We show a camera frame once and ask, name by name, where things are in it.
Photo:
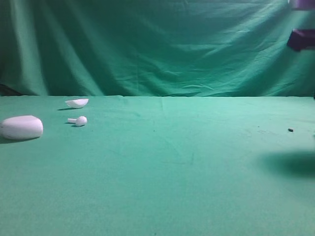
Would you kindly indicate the white case lid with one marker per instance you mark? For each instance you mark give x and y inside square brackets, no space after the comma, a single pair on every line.
[77,103]

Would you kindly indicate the white bluetooth earbud near case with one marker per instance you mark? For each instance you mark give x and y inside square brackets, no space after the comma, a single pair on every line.
[80,121]

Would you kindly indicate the green backdrop curtain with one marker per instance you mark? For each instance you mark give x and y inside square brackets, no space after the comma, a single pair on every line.
[153,48]

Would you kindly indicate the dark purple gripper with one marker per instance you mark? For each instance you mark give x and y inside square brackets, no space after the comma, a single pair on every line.
[302,39]

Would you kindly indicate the white earbud charging case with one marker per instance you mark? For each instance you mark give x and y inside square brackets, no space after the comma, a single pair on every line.
[21,128]

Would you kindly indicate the green table cloth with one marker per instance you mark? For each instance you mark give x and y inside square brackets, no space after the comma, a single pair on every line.
[161,166]

